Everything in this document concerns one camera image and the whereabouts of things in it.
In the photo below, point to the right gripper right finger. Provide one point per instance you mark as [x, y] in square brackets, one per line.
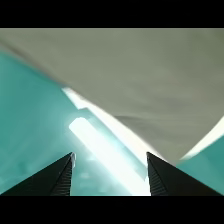
[170, 181]

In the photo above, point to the grey shirt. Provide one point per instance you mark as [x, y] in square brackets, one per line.
[140, 83]

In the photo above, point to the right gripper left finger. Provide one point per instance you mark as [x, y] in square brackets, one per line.
[53, 180]

